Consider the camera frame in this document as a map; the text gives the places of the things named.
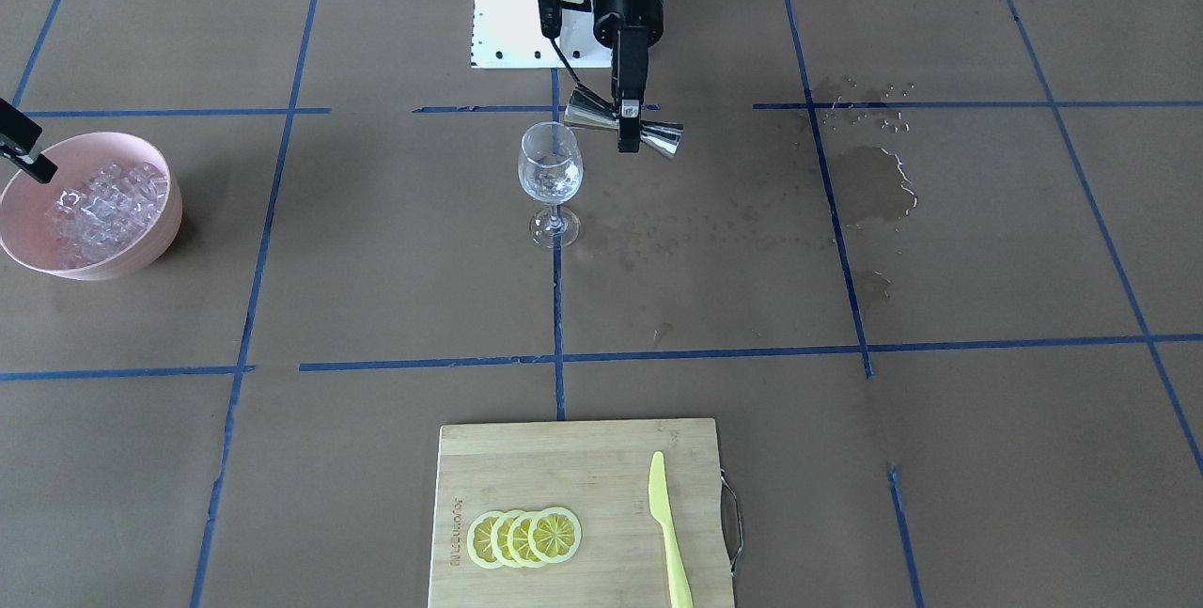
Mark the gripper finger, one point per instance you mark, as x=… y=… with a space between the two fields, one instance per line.
x=20 y=144

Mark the clear wine glass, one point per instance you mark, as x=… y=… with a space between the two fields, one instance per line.
x=550 y=170

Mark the front lemon slice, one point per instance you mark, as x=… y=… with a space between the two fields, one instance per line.
x=480 y=547

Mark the bamboo cutting board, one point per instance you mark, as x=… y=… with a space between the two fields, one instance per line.
x=599 y=470

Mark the steel double jigger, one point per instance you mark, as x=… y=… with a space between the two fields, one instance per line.
x=586 y=110

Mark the pink bowl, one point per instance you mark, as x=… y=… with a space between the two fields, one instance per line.
x=25 y=226

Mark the yellow plastic knife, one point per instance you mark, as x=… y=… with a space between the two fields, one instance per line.
x=659 y=507

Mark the lemon slice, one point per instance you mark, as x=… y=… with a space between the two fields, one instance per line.
x=554 y=535
x=480 y=547
x=501 y=550
x=518 y=541

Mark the back lemon slice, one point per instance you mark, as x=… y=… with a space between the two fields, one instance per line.
x=554 y=535

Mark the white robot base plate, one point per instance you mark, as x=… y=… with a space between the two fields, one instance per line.
x=526 y=16

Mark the pile of clear ice cubes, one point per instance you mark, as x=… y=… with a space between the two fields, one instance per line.
x=104 y=214

